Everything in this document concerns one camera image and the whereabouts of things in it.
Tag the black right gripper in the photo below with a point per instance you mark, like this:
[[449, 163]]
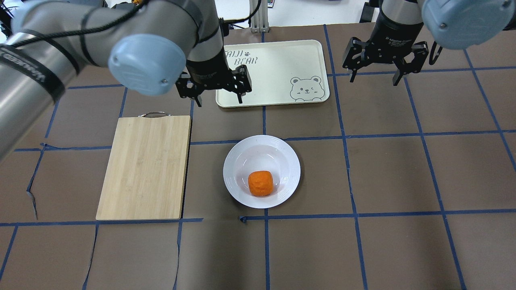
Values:
[[390, 34]]

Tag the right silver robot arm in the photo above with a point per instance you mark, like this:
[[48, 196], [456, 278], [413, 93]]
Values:
[[452, 24]]

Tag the orange fruit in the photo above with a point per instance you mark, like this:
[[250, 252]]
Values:
[[260, 183]]

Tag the cream bear tray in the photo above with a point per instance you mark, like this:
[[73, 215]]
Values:
[[281, 73]]

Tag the aluminium frame post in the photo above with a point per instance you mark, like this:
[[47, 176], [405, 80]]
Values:
[[259, 22]]

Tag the white round plate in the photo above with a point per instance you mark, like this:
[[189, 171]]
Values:
[[257, 153]]

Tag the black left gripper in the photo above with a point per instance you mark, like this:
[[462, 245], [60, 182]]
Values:
[[208, 69]]

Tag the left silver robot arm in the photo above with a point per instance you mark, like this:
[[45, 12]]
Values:
[[155, 46]]

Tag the bamboo cutting board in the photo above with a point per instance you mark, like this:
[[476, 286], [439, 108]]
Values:
[[146, 171]]

